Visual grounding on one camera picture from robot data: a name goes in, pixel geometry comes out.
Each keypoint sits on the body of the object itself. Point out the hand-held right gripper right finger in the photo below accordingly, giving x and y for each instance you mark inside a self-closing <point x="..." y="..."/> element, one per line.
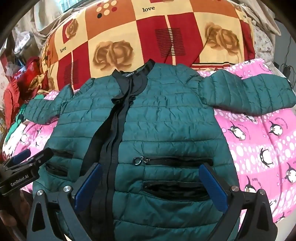
<point x="212" y="185"/>

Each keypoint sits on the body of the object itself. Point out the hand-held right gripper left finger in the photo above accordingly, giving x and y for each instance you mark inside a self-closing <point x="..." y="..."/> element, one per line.
<point x="89" y="185"/>

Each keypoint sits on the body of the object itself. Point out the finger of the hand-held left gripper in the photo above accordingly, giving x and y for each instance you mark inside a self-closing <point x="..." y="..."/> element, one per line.
<point x="42" y="155"/>
<point x="22" y="155"/>

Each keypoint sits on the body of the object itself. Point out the dark green puffer jacket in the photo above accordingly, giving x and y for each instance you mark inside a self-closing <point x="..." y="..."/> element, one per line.
<point x="166" y="120"/>

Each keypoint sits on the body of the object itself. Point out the person's left forearm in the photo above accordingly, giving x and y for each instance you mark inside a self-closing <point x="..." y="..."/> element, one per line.
<point x="13" y="208"/>

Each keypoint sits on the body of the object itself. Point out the pile of mixed clothes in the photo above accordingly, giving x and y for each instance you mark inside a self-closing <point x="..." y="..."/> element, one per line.
<point x="18" y="88"/>

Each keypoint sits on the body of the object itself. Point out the pink penguin print blanket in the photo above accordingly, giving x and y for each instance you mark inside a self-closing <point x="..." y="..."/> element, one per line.
<point x="259" y="148"/>

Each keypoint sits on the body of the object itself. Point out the pale floral bed sheet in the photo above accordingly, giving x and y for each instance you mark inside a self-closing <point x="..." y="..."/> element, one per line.
<point x="264" y="44"/>

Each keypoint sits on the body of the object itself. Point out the rose print checked blanket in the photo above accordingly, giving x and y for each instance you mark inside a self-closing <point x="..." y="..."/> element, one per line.
<point x="143" y="39"/>

